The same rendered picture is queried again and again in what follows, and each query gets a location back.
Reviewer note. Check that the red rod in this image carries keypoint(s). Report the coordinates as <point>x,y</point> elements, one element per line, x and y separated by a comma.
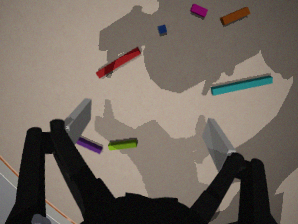
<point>118,62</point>

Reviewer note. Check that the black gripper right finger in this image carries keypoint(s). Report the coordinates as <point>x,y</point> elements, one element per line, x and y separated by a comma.
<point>254,207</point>

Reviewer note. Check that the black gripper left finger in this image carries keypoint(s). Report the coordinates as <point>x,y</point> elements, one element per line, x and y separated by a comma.
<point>86,189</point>

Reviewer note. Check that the lime green rod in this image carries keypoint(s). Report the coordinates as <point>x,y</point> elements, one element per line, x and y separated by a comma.
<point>122,144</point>

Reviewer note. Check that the orange rod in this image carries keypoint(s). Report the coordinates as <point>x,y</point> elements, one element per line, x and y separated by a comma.
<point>235,15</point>

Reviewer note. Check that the small magenta block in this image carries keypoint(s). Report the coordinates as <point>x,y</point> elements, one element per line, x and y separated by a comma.
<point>198,10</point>

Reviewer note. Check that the purple rod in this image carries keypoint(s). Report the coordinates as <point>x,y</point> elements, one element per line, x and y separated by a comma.
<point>89,145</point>

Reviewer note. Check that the turquoise rod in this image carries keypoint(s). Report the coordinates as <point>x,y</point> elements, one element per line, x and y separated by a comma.
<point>241,85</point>

